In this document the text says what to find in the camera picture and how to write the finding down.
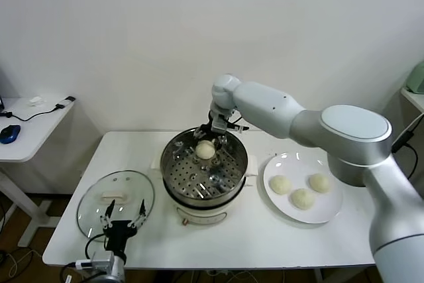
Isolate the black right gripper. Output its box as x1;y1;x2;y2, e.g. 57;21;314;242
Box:
193;109;241;153

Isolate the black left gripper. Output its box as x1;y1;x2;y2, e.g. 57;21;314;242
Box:
100;198;146;257

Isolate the white steamed baozi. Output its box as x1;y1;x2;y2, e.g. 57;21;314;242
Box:
270;176;292;195
308;173;333;194
290;188;315;211
195;140;216;161

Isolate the round glass lid white handle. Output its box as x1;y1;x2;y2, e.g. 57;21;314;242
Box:
76;170;156;241

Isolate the stainless steel steamer basket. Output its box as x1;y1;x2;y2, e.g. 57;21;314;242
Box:
160;127;249;199

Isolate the white electric cooker base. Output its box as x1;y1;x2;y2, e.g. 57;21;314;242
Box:
150;150;259;227

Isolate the white round plate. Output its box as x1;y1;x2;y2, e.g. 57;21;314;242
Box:
263;152;344;224

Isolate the white side desk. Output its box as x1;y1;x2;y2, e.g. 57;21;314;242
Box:
0;97;76;249

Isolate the black silver adapter dongle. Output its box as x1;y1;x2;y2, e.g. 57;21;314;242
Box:
55;96;77;111

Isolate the blue computer mouse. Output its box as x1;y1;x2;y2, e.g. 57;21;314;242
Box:
0;125;23;144

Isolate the pale green appliance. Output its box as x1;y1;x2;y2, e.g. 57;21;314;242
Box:
404;60;424;94

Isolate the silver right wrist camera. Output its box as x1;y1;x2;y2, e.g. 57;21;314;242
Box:
211;114;250;134

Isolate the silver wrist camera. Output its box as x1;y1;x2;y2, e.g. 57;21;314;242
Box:
211;114;250;134
75;251;115;269

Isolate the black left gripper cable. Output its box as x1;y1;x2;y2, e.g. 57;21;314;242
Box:
84;233;109;260

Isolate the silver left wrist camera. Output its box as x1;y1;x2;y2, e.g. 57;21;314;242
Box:
75;251;115;269

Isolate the white floor cable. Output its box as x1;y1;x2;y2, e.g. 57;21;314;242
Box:
8;249;44;279

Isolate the black desk cable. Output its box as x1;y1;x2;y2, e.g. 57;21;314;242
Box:
0;105;66;123

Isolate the black cable with power adapter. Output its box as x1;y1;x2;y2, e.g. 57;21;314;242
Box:
392;127;420;181

